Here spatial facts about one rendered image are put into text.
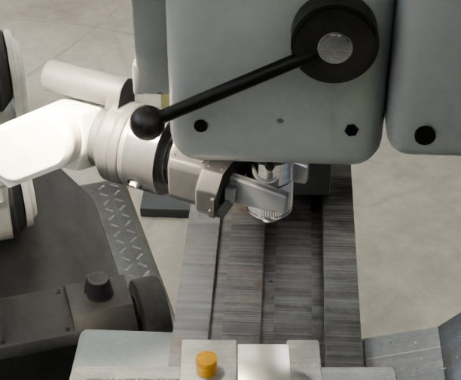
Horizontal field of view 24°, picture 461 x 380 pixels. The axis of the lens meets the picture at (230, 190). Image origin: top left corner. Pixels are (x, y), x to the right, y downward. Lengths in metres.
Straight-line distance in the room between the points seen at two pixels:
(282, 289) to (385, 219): 1.72
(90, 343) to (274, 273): 0.26
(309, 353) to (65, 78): 0.39
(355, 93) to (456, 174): 2.41
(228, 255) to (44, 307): 0.56
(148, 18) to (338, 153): 0.21
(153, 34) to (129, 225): 1.44
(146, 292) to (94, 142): 0.83
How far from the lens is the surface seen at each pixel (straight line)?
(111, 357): 1.44
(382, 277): 2.92
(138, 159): 1.11
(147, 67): 1.02
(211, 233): 1.50
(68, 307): 1.93
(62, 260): 2.07
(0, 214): 1.97
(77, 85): 1.16
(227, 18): 0.90
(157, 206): 3.09
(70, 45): 3.99
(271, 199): 1.07
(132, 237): 2.39
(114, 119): 1.13
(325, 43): 0.87
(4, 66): 1.73
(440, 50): 0.90
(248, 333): 1.35
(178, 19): 0.91
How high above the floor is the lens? 1.87
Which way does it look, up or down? 36 degrees down
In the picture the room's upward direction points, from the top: straight up
